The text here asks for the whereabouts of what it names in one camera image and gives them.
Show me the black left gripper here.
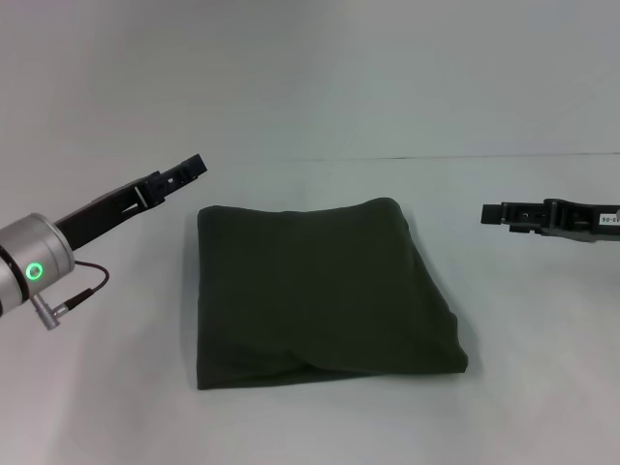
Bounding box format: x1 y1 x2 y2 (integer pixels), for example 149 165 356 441
52 153 209 254

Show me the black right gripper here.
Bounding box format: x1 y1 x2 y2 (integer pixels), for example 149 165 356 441
480 197 620 245

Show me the dark green shirt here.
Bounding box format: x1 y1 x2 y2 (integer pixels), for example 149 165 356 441
196 196 470 391

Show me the left arm cable with plug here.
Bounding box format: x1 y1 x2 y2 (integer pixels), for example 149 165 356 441
30 260 110 332

